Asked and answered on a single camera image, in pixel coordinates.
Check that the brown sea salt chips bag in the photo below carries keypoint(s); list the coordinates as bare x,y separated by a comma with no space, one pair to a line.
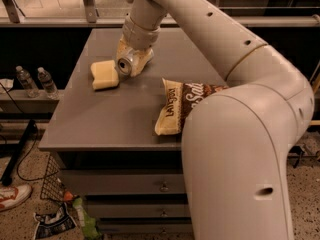
181,98

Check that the grey drawer cabinet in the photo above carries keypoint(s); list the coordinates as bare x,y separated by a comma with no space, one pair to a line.
105,143

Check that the green plastic bottle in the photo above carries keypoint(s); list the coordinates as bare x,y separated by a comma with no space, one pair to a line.
87,223

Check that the dark crumpled snack bag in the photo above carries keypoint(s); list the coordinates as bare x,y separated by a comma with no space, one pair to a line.
49,225

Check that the middle drawer knob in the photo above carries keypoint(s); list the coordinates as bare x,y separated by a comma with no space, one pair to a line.
163,214

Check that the silver blue redbull can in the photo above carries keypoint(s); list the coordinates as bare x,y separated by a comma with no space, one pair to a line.
125,61

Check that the white orange sneaker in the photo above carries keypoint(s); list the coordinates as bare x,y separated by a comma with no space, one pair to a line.
13,196

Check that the plastic water bottle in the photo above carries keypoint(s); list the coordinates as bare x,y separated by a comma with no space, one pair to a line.
27,82
47,83

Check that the black stand leg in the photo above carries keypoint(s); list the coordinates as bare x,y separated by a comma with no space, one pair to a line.
6,178

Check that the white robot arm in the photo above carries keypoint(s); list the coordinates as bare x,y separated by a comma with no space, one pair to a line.
235,142

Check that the yellow sponge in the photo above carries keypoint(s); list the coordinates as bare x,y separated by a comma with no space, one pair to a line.
104,75

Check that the black wire basket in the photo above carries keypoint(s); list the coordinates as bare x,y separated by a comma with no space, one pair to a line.
52,188

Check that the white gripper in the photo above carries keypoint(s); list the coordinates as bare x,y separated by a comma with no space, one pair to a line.
139,36

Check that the left plastic water bottle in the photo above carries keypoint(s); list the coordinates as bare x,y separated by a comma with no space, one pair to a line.
27,82

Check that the right plastic water bottle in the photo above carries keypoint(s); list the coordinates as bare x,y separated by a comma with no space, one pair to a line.
47,83

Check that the top drawer knob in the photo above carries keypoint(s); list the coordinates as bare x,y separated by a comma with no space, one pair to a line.
164,187

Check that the drawer knob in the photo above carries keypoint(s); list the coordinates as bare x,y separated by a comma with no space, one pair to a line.
164,187
163,214

